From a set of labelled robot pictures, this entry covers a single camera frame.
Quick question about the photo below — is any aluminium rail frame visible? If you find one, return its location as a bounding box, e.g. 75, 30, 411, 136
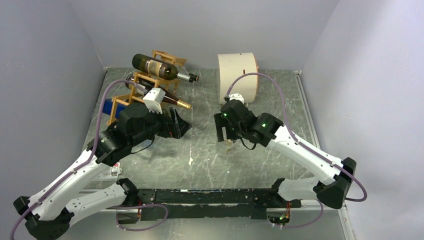
54, 70, 357, 240

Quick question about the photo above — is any dark green wine bottle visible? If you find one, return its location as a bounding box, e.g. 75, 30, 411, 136
131, 53, 200, 83

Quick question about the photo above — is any beige cylindrical box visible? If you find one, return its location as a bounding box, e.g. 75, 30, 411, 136
217, 52, 259, 104

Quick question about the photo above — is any wooden wine rack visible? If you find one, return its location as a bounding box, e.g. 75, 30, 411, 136
103, 50, 199, 125

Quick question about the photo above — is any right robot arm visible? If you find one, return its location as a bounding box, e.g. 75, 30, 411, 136
214, 99, 357, 209

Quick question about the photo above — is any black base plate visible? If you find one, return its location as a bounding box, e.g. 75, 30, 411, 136
138, 188, 301, 221

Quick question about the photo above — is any dark bottle gold cap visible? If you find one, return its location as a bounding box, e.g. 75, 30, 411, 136
134, 78, 192, 110

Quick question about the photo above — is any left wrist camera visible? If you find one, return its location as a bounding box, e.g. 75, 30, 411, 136
142, 87, 166, 115

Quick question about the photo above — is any white paper card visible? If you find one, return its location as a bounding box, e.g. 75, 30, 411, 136
94, 162, 122, 181

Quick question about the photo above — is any clear glass bottle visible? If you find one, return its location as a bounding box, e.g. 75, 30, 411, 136
215, 129, 237, 157

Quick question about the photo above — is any blue square glass bottle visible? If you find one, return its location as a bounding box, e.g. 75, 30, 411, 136
102, 98, 126, 119

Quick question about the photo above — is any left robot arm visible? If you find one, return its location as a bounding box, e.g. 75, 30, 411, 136
13, 103, 192, 240

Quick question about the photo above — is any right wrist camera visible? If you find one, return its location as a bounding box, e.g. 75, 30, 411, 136
229, 93, 245, 104

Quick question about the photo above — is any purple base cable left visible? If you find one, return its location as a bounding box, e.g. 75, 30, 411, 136
115, 203, 170, 232

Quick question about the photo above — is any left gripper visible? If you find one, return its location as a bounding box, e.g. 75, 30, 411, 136
130, 103, 192, 147

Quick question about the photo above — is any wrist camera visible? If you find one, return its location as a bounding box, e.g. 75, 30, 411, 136
142, 87, 166, 115
229, 93, 245, 104

